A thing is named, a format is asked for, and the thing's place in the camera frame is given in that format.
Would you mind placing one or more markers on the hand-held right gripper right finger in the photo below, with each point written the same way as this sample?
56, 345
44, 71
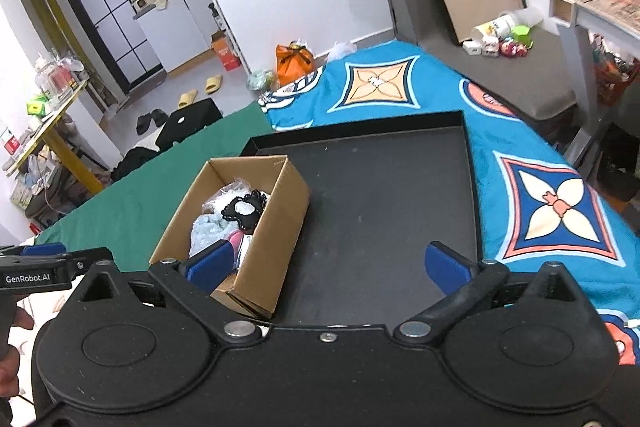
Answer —
447, 269

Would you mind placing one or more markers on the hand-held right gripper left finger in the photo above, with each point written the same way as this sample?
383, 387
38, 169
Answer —
210, 264

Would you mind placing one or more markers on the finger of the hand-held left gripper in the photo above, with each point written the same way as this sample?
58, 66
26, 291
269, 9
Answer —
44, 250
90, 259

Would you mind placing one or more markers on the fluffy blue plush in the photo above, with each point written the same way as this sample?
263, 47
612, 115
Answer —
207, 234

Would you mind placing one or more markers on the pink white packet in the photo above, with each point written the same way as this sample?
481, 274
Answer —
236, 238

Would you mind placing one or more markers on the purple tissue packet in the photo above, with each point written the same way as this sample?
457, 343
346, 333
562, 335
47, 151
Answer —
245, 252

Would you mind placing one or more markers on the black lace trimmed pad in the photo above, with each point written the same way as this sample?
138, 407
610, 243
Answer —
247, 219

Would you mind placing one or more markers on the brown cardboard box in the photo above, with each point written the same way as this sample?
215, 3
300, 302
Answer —
285, 227

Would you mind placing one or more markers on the black tray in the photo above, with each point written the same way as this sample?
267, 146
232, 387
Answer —
375, 207

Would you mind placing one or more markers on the person's left hand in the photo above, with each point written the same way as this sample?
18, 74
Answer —
7, 372

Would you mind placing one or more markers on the yellow legged table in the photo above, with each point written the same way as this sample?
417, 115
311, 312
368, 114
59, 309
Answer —
70, 157

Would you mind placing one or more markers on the black clothes pile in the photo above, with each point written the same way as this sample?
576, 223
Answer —
135, 164

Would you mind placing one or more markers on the bottle red label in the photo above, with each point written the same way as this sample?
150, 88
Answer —
11, 141

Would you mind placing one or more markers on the green box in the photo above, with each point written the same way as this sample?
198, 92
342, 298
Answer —
37, 106

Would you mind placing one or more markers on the black stool white dots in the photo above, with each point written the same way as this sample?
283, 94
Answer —
192, 119

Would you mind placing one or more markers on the yellow slipper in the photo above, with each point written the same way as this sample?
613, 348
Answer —
214, 85
188, 99

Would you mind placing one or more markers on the clear glass jar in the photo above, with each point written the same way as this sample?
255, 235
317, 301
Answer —
57, 77

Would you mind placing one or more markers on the blue patterned blanket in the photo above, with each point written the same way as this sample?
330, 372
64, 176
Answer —
450, 82

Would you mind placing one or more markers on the clear plastic bag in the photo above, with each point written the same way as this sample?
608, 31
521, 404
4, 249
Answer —
261, 81

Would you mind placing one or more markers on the grey bench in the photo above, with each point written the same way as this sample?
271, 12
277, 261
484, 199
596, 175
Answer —
525, 87

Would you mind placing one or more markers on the orange cardboard box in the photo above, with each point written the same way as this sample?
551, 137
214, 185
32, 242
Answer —
227, 54

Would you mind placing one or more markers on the orange gift bag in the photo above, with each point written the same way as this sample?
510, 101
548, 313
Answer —
295, 64

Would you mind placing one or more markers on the white charger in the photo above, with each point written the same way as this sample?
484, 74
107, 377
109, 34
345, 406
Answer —
471, 48

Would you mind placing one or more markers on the white narrow rack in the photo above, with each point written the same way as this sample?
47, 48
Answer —
230, 37

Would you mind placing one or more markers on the red pink figurine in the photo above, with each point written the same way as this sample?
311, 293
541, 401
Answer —
512, 48

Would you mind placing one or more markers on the white kitchen cabinet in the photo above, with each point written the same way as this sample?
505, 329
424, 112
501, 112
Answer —
180, 27

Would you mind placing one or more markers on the white plastic bag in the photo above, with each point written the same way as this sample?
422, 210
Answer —
341, 50

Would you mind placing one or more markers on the green cup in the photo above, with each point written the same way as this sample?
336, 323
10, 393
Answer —
521, 36

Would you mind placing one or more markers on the black framed glass door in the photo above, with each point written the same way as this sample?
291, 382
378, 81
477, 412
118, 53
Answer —
105, 12

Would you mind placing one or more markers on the white jar yellow label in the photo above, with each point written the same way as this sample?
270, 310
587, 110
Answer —
492, 27

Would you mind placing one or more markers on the grey desk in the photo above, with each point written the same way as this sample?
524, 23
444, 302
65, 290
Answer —
585, 37

